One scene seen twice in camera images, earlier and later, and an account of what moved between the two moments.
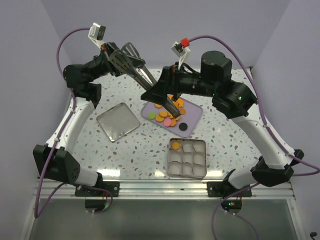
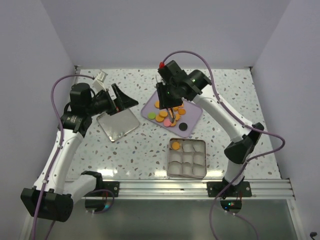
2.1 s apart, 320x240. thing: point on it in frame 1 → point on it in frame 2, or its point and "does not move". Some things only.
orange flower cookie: x=176 y=145 does not move
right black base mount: x=226 y=189 does not move
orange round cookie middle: x=163 y=114 does not move
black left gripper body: x=103 y=64 → x=104 y=103
